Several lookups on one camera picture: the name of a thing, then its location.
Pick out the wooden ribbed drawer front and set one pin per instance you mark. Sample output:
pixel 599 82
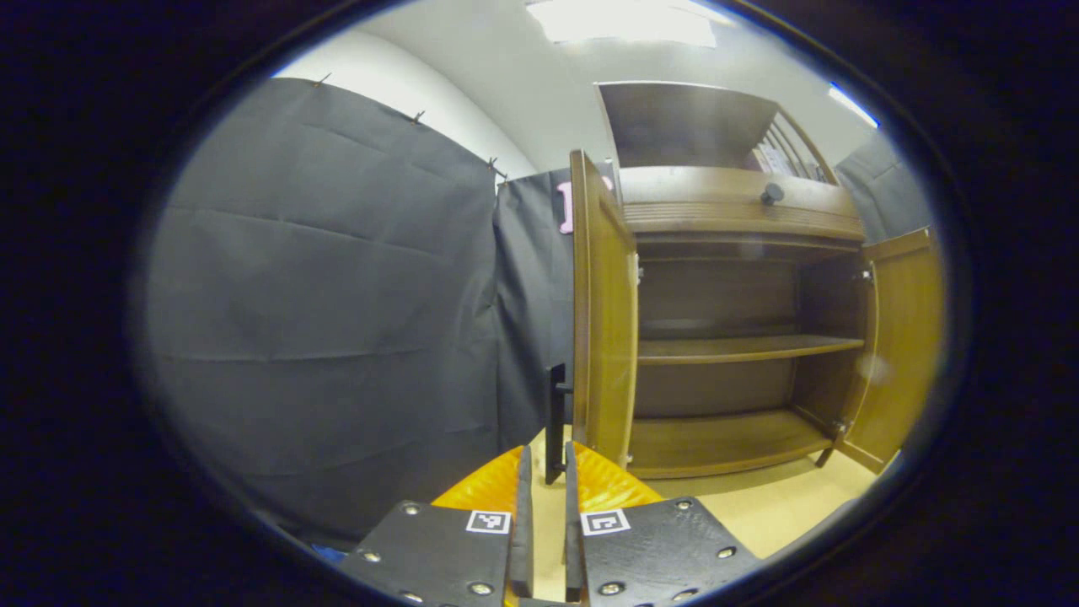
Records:
pixel 700 194

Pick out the pink spine book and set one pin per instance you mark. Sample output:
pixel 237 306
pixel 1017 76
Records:
pixel 762 160

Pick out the wooden inner shelf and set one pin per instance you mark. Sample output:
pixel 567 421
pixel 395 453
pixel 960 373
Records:
pixel 742 347

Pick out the wooden shoe cabinet door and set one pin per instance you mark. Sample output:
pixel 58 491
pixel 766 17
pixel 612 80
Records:
pixel 906 337
pixel 603 337

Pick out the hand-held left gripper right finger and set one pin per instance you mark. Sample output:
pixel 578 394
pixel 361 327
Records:
pixel 573 548

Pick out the wooden double-door shoe cabinet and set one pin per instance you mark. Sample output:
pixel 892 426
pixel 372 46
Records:
pixel 683 126

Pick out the black backdrop cloth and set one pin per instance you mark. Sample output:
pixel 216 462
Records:
pixel 320 295

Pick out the large ceiling light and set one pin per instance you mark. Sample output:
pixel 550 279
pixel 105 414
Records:
pixel 624 21

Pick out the metal door hinge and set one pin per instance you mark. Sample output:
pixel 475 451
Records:
pixel 839 428
pixel 864 275
pixel 637 268

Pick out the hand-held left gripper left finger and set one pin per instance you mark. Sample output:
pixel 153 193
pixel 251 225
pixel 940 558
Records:
pixel 523 539

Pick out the small ceiling light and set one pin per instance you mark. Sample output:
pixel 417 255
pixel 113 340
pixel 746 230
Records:
pixel 853 104

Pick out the lilac spine book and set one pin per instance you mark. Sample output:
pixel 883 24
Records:
pixel 787 162

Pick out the black round knob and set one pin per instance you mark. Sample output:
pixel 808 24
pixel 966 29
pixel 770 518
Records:
pixel 772 194

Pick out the white spine book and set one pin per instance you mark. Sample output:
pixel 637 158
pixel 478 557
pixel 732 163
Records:
pixel 775 160

